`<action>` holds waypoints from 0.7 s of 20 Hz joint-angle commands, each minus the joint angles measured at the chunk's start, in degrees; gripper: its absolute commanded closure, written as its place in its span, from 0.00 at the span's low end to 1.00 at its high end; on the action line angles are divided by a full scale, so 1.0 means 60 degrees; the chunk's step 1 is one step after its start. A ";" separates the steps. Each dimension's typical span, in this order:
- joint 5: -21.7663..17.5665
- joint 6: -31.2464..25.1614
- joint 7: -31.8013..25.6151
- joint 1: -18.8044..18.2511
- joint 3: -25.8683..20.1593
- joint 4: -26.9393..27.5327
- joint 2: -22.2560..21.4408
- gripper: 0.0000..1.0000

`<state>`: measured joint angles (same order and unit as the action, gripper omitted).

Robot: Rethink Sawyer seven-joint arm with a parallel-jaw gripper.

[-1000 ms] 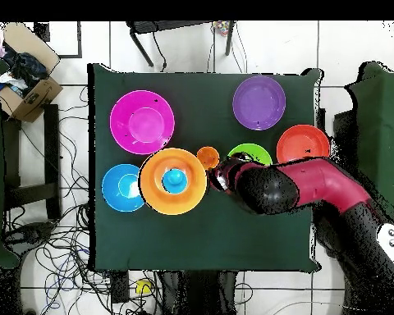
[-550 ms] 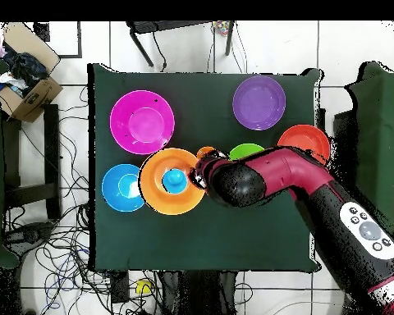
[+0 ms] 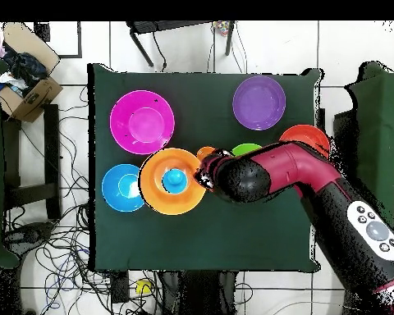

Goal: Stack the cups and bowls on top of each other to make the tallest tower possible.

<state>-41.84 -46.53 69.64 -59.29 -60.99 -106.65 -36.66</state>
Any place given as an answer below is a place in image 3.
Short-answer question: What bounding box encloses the large red-orange bowl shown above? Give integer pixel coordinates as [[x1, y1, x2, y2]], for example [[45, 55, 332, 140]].
[[278, 124, 331, 159]]

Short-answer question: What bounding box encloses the black pedestal foot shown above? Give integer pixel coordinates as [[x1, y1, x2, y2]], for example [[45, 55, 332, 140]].
[[3, 221, 56, 254]]

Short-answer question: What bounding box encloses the black bench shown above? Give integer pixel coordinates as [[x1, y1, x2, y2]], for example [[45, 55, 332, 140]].
[[1, 103, 62, 220]]

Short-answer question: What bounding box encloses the green bowl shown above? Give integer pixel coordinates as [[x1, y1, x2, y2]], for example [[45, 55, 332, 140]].
[[231, 143, 263, 158]]

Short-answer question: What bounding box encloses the orange cup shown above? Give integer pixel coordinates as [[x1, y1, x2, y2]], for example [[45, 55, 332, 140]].
[[196, 146, 217, 162]]

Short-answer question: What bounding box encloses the yellow ball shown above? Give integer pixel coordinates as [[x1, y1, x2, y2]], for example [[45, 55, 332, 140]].
[[135, 279, 153, 295]]

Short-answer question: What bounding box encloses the dark green table cloth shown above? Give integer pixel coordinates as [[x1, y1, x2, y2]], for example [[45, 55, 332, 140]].
[[87, 63, 322, 272]]

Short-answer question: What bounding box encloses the blue round bowl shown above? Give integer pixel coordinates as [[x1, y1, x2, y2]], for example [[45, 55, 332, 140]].
[[101, 163, 146, 212]]

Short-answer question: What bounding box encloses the black power adapter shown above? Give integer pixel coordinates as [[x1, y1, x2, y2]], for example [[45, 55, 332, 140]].
[[110, 270, 130, 304]]

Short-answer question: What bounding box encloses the cardboard box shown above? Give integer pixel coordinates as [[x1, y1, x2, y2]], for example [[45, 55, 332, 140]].
[[0, 21, 64, 123]]

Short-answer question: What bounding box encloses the black chair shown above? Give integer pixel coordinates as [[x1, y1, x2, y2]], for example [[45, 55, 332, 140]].
[[314, 107, 360, 185]]

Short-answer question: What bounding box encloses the tangle of floor cables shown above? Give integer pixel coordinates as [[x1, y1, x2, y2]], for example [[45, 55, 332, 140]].
[[1, 84, 163, 315]]

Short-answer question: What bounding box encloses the large orange bowl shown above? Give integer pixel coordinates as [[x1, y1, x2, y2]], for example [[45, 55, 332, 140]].
[[140, 147, 207, 217]]

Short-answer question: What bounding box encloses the blue cup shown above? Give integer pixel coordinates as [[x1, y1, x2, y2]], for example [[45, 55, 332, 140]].
[[161, 168, 189, 194]]

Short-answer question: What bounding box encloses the black metal frame table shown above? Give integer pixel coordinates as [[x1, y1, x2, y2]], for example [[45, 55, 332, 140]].
[[126, 21, 236, 69]]

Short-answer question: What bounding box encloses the pink bowl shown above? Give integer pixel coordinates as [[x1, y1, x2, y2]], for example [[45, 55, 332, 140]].
[[109, 89, 176, 155]]

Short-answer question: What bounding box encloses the purple bowl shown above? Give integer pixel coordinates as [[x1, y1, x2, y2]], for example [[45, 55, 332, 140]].
[[232, 75, 286, 131]]

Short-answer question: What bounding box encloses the dark clothes pile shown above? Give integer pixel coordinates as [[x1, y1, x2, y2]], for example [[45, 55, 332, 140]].
[[0, 42, 49, 97]]

